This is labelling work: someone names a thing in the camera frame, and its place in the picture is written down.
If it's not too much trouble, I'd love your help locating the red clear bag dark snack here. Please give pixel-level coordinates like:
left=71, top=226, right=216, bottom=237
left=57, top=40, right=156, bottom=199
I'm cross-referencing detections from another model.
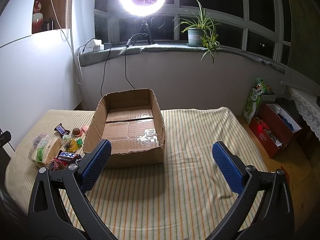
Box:
left=47, top=158, right=67, bottom=171

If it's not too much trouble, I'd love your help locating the Snickers bar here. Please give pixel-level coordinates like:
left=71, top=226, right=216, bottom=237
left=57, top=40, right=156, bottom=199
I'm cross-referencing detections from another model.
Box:
left=57, top=150, right=81, bottom=164
left=54, top=123, right=70, bottom=138

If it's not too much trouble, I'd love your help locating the sandwich bread pack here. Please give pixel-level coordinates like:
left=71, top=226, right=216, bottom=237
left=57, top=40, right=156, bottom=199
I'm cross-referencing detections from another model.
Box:
left=29, top=133, right=62, bottom=167

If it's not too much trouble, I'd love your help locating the yellow jelly cup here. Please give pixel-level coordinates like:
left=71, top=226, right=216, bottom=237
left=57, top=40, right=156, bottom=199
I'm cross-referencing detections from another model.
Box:
left=65, top=139, right=79, bottom=153

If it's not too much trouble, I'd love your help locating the green candy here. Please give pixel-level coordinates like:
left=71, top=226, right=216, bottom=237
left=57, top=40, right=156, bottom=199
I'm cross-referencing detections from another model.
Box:
left=76, top=138, right=83, bottom=148

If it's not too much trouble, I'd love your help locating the pink candy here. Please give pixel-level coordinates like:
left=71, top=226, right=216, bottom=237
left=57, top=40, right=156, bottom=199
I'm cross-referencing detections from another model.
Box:
left=79, top=125, right=89, bottom=136

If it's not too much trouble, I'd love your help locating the striped yellow table cloth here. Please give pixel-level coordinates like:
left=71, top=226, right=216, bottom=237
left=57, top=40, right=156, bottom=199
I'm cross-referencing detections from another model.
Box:
left=4, top=106, right=270, bottom=240

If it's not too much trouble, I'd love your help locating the red storage box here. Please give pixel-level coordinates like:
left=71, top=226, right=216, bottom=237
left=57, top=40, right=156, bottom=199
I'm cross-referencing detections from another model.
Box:
left=249, top=103, right=302, bottom=158

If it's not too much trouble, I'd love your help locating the brown chocolate egg candy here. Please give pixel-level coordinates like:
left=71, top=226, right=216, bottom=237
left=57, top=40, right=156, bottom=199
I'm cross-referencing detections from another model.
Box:
left=72, top=127, right=81, bottom=136

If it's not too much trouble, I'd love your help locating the white lace cloth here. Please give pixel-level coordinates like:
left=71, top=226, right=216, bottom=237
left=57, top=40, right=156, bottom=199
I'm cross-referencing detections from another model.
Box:
left=284, top=86, right=320, bottom=139

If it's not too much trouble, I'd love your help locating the open cardboard box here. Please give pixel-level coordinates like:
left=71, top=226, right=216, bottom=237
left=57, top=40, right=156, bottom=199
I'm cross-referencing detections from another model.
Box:
left=83, top=88, right=165, bottom=168

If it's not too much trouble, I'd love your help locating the green snack carton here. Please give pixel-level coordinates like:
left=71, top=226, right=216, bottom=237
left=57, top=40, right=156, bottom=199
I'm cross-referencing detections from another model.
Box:
left=242, top=77, right=274, bottom=124

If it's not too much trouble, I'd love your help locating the white power strip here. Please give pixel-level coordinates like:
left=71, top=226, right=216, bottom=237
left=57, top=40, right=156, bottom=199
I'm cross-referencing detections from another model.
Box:
left=85, top=39, right=104, bottom=52

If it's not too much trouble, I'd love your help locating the red white vase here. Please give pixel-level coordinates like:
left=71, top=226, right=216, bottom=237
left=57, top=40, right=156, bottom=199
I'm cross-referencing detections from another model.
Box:
left=32, top=0, right=43, bottom=34

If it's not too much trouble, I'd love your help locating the potted spider plant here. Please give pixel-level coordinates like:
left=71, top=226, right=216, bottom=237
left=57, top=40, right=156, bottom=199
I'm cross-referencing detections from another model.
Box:
left=174, top=0, right=221, bottom=66

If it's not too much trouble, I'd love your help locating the black light tripod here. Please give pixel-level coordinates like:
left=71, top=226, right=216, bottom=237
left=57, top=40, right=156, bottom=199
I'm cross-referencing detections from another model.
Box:
left=125, top=17, right=155, bottom=48

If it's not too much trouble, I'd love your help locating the black cable left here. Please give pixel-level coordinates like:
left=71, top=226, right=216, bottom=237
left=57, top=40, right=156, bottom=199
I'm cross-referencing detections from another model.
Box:
left=100, top=47, right=112, bottom=98

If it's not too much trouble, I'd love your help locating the black cable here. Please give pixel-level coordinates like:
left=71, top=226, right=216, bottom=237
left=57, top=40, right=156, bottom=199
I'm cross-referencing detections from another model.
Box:
left=100, top=47, right=112, bottom=98
left=124, top=45, right=136, bottom=90

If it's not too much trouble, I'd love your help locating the black cable right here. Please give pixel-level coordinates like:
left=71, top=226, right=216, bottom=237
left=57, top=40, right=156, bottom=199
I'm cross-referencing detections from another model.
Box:
left=124, top=45, right=136, bottom=90

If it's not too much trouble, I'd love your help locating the white cable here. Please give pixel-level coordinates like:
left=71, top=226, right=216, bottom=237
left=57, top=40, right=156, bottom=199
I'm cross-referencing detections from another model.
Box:
left=46, top=0, right=84, bottom=86

